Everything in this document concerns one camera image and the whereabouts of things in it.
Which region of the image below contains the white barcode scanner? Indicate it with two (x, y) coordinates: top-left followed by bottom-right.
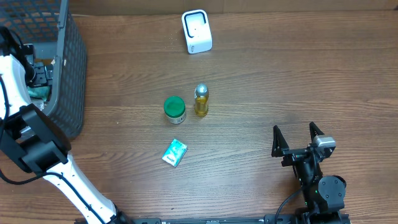
(181, 9), (213, 54)

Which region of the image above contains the mint green wipes pack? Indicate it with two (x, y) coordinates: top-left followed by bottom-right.
(27, 86), (51, 101)

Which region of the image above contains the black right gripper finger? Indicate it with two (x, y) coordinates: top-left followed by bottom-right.
(309, 121), (324, 139)
(271, 125), (289, 157)

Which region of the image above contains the green lid jar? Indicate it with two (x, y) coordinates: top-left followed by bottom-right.
(164, 96), (186, 124)

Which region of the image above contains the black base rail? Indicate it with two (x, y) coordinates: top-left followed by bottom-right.
(74, 213), (352, 224)

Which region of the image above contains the small teal tissue pack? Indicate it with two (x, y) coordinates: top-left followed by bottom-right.
(162, 139), (187, 167)

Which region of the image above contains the dark grey plastic basket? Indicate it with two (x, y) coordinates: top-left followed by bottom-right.
(1, 0), (87, 139)

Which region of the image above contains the yellow liquid bottle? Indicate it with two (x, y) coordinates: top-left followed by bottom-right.
(194, 83), (209, 117)

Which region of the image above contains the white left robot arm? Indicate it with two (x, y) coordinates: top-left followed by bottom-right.
(1, 26), (131, 223)

